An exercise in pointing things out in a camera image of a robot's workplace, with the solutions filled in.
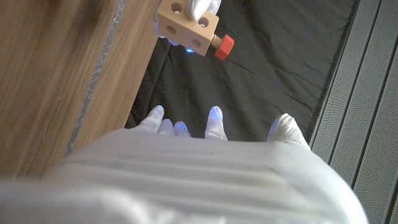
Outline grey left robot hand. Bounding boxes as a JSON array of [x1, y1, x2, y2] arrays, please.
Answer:
[[154, 0, 223, 47]]

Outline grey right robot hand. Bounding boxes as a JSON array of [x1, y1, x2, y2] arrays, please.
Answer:
[[0, 105, 369, 224]]

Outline small wooden block with holes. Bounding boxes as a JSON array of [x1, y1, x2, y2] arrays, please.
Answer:
[[157, 0, 220, 57]]

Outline red-headed wooden screw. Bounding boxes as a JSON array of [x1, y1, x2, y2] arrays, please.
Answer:
[[211, 33, 235, 61]]

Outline black backdrop curtain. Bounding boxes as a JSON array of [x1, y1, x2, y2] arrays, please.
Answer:
[[124, 0, 361, 142]]

